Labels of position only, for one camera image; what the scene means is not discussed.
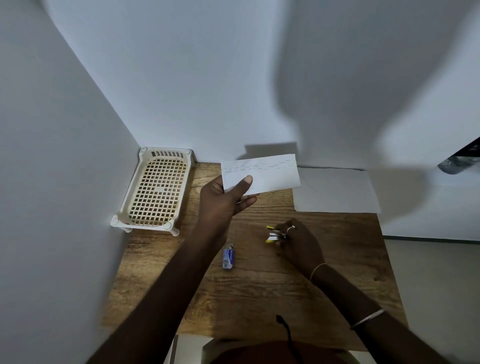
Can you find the blue staples box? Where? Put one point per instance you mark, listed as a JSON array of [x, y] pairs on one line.
[[228, 257]]

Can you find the silver bangle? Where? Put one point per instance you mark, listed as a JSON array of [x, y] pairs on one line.
[[369, 318]]

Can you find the person's left forearm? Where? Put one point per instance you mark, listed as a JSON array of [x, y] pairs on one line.
[[161, 300]]

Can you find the small white papers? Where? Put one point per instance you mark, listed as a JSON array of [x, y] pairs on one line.
[[273, 176]]

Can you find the person's right hand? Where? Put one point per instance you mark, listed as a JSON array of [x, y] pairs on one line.
[[303, 247]]

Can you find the white and yellow stapler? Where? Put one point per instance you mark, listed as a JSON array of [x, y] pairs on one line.
[[275, 235]]

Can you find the person's right forearm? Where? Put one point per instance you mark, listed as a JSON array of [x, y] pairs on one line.
[[375, 337]]

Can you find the reddish brown garment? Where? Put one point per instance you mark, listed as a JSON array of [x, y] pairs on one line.
[[258, 354]]

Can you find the large white paper sheet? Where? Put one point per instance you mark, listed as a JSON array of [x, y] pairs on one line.
[[337, 191]]

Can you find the white chair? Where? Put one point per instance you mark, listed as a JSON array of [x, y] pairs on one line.
[[187, 350]]

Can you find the cream plastic lattice basket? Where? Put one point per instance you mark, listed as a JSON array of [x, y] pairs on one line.
[[146, 227]]

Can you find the person's left hand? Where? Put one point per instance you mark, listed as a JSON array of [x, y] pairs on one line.
[[215, 210]]

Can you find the crumpled silver object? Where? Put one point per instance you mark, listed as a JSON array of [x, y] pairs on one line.
[[457, 165]]

